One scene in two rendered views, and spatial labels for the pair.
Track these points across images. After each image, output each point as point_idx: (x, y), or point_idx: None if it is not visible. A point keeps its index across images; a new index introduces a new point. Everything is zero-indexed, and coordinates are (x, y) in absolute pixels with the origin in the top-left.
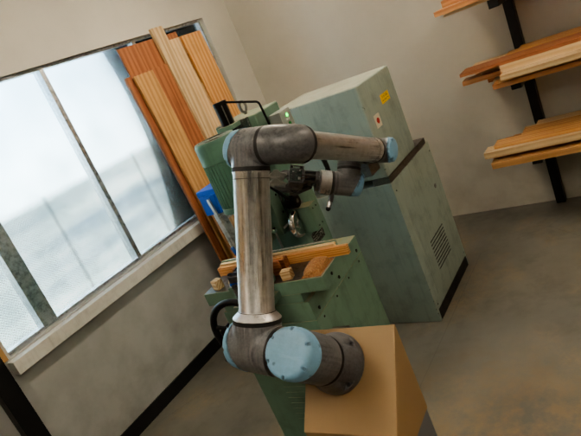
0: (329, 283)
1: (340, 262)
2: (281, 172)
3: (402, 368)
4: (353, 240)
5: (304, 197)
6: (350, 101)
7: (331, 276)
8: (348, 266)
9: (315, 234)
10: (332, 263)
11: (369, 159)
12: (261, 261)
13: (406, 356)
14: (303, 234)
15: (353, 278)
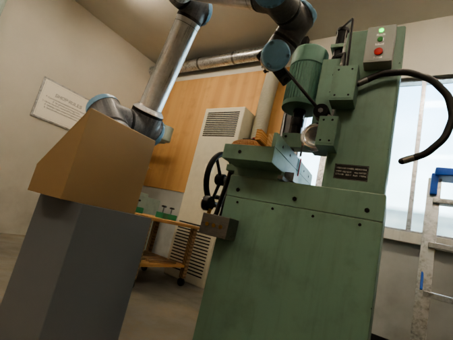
0: (229, 156)
1: (262, 155)
2: None
3: (70, 140)
4: (372, 196)
5: (362, 127)
6: None
7: (237, 154)
8: (326, 208)
9: (344, 167)
10: (249, 146)
11: (236, 1)
12: (152, 71)
13: (79, 139)
14: (311, 148)
15: (322, 226)
